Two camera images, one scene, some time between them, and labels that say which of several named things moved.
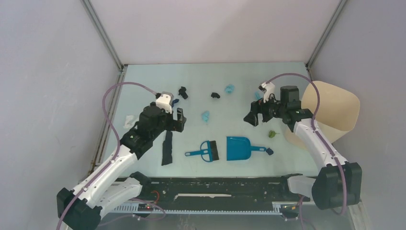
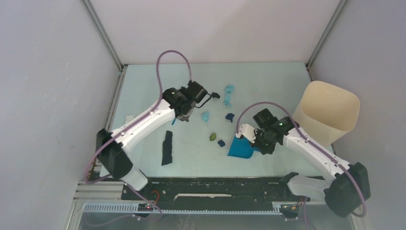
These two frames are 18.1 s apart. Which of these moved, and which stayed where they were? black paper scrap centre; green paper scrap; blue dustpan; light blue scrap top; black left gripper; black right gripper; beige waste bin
Moved: black left gripper; green paper scrap; black right gripper; blue dustpan
Stayed: black paper scrap centre; light blue scrap top; beige waste bin
